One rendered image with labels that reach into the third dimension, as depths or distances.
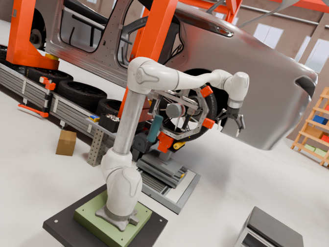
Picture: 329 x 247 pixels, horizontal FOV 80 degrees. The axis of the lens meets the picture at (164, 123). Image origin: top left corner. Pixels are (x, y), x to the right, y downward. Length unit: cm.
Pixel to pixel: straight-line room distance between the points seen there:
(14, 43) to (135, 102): 252
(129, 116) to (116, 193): 40
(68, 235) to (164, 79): 86
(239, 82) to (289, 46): 1108
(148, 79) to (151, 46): 110
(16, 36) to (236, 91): 285
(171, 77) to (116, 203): 68
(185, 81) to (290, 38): 1149
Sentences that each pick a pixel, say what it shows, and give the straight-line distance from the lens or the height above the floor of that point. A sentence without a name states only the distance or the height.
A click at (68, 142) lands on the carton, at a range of 222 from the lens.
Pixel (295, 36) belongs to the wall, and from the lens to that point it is 1241.
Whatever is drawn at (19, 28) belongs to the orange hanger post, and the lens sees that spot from 334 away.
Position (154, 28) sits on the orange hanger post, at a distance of 198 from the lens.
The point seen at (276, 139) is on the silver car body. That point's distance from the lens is 232.
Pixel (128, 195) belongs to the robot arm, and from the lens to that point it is 106.
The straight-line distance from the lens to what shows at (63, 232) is 118.
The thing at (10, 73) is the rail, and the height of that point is 34.
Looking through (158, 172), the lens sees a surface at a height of 15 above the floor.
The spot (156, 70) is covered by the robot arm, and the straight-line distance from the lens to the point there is 88.
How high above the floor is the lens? 119
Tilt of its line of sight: 15 degrees down
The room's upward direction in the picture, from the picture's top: 21 degrees clockwise
